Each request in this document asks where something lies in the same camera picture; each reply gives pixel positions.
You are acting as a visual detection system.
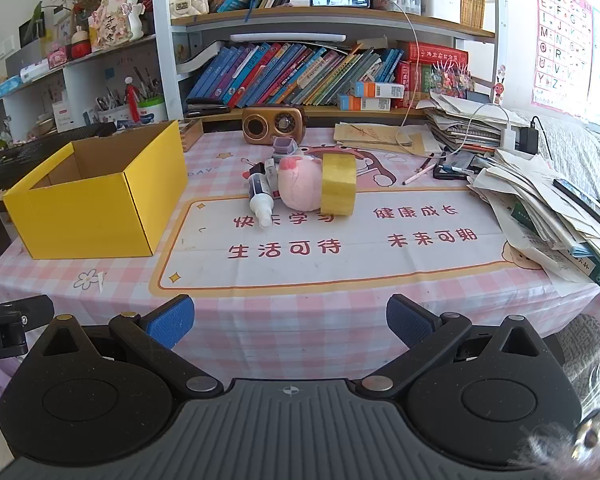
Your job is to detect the green book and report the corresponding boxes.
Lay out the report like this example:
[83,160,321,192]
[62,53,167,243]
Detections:
[510,200,600,289]

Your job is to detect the white spray bottle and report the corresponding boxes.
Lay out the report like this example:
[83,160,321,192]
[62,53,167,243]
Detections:
[247,171,276,228]

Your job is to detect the colourful sticker set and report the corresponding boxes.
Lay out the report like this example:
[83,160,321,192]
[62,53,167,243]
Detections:
[430,62,474,99]

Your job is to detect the pink pencil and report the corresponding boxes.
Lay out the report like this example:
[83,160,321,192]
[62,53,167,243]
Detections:
[402,161,437,186]

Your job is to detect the gold retro radio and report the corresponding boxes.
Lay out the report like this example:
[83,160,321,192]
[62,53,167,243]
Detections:
[242,105,307,143]

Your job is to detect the yellow cardboard box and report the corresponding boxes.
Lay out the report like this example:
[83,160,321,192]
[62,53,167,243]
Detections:
[2,120,188,260]

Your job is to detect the row of colourful books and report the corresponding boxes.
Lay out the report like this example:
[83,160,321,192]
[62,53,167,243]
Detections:
[185,41,406,109]

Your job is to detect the white light bar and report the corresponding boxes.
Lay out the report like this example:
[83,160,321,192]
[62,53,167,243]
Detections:
[229,33,349,45]

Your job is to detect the yellow tape roll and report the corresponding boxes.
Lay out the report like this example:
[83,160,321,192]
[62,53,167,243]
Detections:
[321,153,357,217]

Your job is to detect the white tub with green lid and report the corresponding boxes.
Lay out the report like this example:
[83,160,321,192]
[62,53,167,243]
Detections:
[136,97,167,124]

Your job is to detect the wooden chess board box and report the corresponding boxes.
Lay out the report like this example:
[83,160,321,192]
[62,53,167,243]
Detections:
[176,119,204,153]

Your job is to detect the white desk bookshelf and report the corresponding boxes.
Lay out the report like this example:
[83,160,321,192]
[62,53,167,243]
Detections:
[150,0,498,123]

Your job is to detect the pink alphabet wall poster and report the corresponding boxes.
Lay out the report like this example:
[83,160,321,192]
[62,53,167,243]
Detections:
[531,0,596,109]

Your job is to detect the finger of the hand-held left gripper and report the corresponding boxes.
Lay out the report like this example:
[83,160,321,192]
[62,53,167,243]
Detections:
[0,295,55,328]

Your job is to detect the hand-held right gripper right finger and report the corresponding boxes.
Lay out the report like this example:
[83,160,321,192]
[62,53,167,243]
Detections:
[356,294,566,399]

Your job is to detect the white wrapped packet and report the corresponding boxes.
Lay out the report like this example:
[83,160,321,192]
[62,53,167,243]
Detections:
[19,57,51,83]

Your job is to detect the small purple grey container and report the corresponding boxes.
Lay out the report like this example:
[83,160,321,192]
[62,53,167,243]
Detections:
[271,136,301,162]

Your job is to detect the orange blue white carton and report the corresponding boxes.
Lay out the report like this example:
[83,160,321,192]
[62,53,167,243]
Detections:
[338,95,392,112]
[350,81,406,99]

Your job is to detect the white side shelf unit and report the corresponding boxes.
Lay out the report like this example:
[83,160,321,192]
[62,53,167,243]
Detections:
[0,34,157,133]

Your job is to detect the white box with red label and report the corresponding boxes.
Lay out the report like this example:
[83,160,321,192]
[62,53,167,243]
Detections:
[52,100,77,132]

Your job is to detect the black electronic keyboard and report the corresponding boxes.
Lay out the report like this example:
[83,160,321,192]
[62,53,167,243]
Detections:
[0,121,117,211]

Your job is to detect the thick red dictionary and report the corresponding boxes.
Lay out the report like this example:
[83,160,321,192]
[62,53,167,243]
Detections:
[404,41,469,67]

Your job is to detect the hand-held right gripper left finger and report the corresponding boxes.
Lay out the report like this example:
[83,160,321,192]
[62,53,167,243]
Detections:
[29,294,226,402]

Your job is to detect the white cup of brushes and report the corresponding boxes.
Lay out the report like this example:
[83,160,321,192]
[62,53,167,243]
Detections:
[95,80,132,122]

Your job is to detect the white storage container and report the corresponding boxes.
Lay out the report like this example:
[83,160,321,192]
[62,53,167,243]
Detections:
[420,0,462,24]

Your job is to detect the white adapter cable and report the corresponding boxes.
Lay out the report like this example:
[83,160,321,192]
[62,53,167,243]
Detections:
[455,104,513,153]

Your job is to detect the grey quilted bedding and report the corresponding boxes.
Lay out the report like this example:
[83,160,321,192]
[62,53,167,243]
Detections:
[510,107,600,221]

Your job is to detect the stack of notebooks and papers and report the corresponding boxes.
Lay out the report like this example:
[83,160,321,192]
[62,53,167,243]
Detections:
[417,90,528,153]

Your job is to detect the white phone charging cable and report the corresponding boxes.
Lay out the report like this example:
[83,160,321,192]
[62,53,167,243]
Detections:
[370,0,421,128]

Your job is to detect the pink pig ornament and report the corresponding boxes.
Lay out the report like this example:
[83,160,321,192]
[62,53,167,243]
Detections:
[88,0,146,53]

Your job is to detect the brown paper envelopes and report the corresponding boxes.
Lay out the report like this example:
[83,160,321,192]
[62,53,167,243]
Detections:
[334,121,433,157]

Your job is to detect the small pink box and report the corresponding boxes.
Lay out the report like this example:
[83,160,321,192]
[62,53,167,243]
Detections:
[44,42,72,69]

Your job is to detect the black wallet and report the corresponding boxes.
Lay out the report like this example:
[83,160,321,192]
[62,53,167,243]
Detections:
[186,103,232,119]

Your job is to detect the red tassel ornament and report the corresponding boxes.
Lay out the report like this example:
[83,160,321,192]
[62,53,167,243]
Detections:
[124,76,142,124]

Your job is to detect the black flat case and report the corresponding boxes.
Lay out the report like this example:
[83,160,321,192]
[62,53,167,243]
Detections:
[432,151,477,181]

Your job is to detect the red round figurine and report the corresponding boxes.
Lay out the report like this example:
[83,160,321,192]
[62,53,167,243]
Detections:
[70,25,92,60]

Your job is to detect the pink plush pig toy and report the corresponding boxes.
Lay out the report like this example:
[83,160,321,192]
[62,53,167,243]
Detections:
[277,155,326,210]

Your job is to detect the person's fluffy grey clothing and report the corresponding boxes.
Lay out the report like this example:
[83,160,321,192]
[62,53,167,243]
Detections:
[512,355,600,476]

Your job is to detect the sprawling pile of papers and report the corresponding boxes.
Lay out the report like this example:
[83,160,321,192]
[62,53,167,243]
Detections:
[467,149,600,290]

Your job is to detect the thick book with white pages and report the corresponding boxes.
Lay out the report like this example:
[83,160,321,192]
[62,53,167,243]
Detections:
[176,40,224,77]

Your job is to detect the black power adapter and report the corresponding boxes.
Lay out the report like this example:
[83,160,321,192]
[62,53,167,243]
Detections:
[518,116,541,156]

